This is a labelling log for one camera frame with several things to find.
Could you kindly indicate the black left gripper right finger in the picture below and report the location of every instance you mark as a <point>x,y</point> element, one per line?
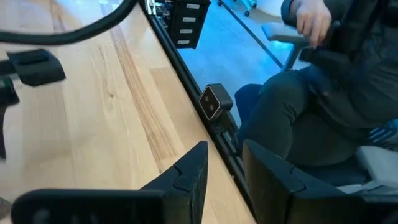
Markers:
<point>273,193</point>

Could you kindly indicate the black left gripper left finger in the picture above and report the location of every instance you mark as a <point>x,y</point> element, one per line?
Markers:
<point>180,199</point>

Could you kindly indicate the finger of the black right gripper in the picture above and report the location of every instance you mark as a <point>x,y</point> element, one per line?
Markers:
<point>37,67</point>

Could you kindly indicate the person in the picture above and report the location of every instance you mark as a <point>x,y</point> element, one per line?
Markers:
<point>295,118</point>

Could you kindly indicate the black drawer unit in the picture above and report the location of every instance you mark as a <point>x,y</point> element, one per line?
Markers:
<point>177,18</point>

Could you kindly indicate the grey office chair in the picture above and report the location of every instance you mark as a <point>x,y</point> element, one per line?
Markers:
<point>280,32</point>

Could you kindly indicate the person's hand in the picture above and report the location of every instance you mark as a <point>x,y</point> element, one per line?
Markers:
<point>312,21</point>

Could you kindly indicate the grey depth camera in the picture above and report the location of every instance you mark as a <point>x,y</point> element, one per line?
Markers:
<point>216,101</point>

